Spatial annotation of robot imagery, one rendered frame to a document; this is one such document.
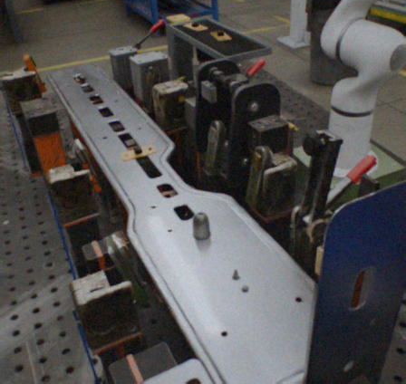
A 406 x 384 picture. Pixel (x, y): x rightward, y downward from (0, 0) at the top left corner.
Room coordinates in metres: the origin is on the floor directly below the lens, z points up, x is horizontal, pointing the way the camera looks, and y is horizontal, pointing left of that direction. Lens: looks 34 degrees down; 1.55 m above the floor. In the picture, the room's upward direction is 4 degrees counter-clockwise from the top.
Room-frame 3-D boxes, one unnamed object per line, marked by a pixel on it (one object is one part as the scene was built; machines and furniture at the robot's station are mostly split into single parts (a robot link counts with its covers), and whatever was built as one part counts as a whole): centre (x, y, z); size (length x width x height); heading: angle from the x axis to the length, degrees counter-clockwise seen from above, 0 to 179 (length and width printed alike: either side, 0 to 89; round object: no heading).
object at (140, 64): (1.33, 0.14, 0.90); 0.13 x 0.10 x 0.41; 115
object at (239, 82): (0.95, -0.07, 0.94); 0.18 x 0.13 x 0.49; 25
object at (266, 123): (0.84, -0.13, 0.91); 0.07 x 0.05 x 0.42; 115
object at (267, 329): (0.97, 0.17, 1.00); 1.38 x 0.22 x 0.02; 25
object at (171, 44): (1.54, 0.06, 0.92); 0.08 x 0.08 x 0.44; 25
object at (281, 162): (0.78, -0.14, 0.88); 0.11 x 0.09 x 0.37; 115
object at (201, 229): (0.65, 0.01, 1.02); 0.03 x 0.03 x 0.07
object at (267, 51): (1.31, -0.05, 1.16); 0.37 x 0.14 x 0.02; 25
